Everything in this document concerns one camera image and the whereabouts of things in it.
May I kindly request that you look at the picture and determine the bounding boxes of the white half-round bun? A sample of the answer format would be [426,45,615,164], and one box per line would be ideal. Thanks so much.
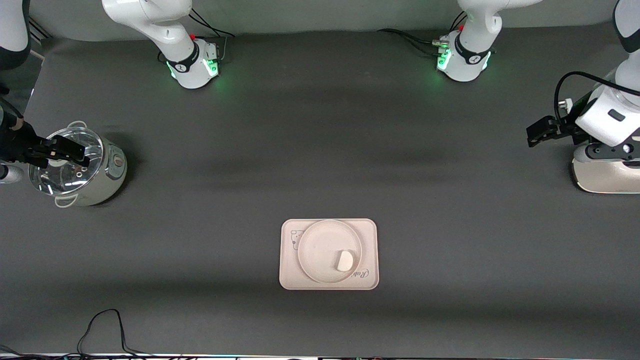
[334,250,355,273]

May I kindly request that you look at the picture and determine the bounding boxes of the cream round plate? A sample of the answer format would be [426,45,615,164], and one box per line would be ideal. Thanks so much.
[297,219,363,285]

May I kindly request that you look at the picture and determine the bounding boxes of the cream rectangular rabbit tray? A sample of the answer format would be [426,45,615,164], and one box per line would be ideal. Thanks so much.
[279,218,380,291]

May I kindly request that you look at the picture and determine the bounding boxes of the glass pot lid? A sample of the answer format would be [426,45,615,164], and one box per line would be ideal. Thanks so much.
[28,127,105,196]

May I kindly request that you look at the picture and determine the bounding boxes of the pale green electric pot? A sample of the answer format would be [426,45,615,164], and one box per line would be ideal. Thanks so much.
[28,120,128,208]

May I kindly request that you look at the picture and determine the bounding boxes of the cream white toaster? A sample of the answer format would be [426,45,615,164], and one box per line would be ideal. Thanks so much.
[571,154,640,194]

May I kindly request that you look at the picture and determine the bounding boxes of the dark grey table cover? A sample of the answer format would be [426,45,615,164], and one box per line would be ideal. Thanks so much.
[0,20,640,359]

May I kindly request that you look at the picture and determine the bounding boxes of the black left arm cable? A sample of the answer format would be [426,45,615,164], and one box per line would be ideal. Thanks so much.
[553,70,640,127]

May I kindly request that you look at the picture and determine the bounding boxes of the aluminium frame rail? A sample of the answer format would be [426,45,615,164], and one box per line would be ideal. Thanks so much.
[27,17,54,42]

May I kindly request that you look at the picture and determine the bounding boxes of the thin black looped cable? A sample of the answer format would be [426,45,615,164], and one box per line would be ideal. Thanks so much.
[0,308,166,359]

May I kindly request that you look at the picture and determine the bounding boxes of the black left arm base cables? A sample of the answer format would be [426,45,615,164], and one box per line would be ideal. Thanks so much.
[377,12,470,56]

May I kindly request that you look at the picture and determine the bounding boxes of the black arm base cables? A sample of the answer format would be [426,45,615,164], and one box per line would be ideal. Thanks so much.
[189,7,236,39]
[377,12,470,56]

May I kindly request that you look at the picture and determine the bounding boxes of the black right arm base cables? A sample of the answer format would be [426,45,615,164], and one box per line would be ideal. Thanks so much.
[189,7,236,39]

